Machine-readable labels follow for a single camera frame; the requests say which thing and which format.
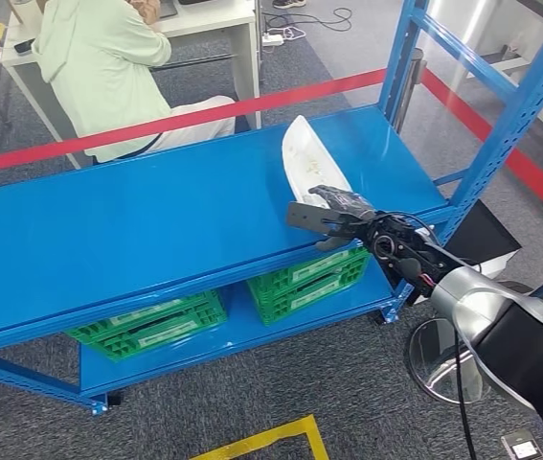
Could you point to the grey laptop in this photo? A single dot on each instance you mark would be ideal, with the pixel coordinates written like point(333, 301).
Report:
point(166, 9)

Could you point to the chrome stanchion post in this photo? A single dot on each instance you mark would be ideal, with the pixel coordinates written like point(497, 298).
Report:
point(412, 82)

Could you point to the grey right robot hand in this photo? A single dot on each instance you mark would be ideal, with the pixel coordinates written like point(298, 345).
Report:
point(347, 202)

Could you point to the chrome stanchion with round base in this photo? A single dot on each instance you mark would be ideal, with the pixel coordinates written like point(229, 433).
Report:
point(431, 362)

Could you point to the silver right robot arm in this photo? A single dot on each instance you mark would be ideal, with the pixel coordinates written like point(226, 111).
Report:
point(482, 305)

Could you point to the white curved plastic part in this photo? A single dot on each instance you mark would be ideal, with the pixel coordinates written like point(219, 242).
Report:
point(307, 159)

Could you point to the black flat box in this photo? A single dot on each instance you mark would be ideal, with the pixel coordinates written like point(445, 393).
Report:
point(482, 235)

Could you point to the blue metal shelf rack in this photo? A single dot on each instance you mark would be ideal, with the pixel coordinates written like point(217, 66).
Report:
point(156, 222)

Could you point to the white power strip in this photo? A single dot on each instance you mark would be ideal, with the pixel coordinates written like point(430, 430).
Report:
point(273, 39)

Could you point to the black phone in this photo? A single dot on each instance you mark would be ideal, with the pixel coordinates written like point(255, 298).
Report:
point(24, 46)

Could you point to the red barrier belt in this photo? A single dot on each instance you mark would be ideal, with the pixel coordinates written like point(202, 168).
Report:
point(232, 109)
point(539, 184)

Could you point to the metal floor socket plate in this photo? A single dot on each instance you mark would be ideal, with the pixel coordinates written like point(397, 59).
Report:
point(522, 447)

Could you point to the green plastic crate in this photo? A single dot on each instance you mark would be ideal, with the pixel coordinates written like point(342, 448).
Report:
point(321, 266)
point(166, 335)
point(314, 294)
point(156, 311)

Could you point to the person's foot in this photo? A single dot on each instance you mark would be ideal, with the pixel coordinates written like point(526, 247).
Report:
point(290, 3)

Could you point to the person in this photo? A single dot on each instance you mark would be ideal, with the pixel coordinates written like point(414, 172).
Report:
point(103, 76)

